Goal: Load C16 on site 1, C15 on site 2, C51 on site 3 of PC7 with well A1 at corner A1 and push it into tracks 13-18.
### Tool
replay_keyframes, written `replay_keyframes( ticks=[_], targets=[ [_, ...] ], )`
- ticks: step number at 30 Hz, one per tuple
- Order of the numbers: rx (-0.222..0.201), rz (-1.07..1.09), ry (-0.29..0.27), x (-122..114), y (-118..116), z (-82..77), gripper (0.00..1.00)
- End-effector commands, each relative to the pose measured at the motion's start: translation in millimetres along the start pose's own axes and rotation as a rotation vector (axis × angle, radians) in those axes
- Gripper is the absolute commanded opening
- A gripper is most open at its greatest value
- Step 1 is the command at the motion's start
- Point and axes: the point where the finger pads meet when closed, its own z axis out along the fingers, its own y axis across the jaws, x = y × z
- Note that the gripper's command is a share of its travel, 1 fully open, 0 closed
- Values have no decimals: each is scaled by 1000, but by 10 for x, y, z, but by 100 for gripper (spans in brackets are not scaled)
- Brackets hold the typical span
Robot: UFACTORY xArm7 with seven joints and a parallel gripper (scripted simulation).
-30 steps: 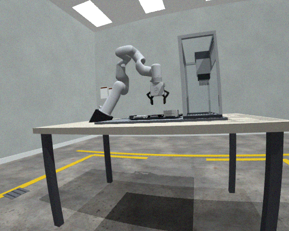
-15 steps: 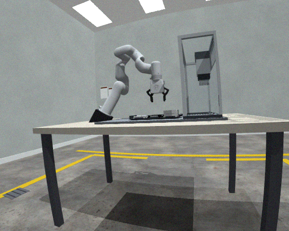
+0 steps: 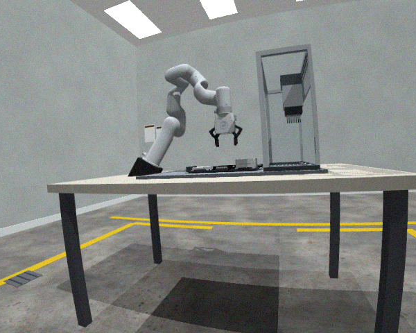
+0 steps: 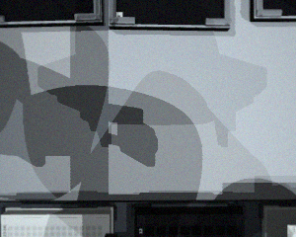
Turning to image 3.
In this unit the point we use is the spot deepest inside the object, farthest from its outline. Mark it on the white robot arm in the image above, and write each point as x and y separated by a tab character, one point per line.
175	125

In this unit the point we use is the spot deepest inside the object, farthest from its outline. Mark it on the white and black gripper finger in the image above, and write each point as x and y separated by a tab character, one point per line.
215	136
236	134

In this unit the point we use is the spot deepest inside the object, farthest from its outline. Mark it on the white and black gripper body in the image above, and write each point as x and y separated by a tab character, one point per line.
224	123

